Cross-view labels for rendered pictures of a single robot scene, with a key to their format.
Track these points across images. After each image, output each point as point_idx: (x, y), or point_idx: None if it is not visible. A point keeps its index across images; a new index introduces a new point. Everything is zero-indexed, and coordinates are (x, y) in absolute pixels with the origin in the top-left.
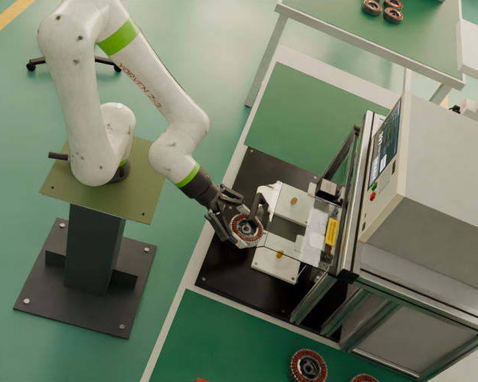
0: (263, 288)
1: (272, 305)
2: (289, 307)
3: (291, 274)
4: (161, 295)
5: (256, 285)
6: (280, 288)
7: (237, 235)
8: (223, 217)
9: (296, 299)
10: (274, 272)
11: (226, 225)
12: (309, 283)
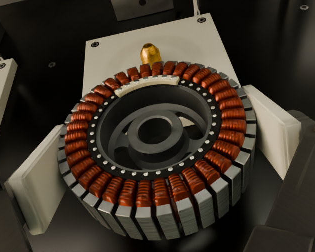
0: (286, 59)
1: None
2: (280, 5)
3: (192, 26)
4: None
5: (297, 76)
6: (247, 35)
7: (272, 111)
8: (300, 214)
9: (245, 6)
10: (219, 53)
11: None
12: (179, 6)
